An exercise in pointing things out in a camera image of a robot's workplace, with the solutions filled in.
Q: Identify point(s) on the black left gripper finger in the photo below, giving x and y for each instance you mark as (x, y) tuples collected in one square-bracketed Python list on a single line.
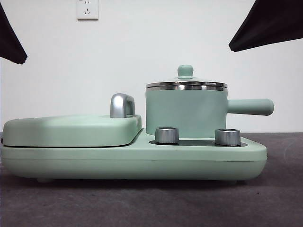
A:
[(9, 40)]

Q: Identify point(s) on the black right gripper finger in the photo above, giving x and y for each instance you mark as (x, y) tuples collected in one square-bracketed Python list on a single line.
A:
[(272, 23)]

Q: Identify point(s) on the glass lid with green knob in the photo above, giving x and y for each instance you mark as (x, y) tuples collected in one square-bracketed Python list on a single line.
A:
[(185, 72)]

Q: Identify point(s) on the mint green griddle cover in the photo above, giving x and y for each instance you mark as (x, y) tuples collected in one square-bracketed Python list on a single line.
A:
[(71, 132)]

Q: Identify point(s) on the silver control dial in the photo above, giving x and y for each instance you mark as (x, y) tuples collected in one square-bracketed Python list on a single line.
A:
[(166, 136), (227, 137)]

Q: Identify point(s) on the black control panel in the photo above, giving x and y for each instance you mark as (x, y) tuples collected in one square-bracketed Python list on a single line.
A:
[(196, 142)]

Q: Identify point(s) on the mint green breakfast machine base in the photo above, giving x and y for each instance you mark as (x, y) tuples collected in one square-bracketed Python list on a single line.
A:
[(118, 163)]

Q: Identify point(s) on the white wall socket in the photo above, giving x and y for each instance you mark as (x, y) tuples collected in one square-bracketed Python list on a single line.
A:
[(87, 10)]

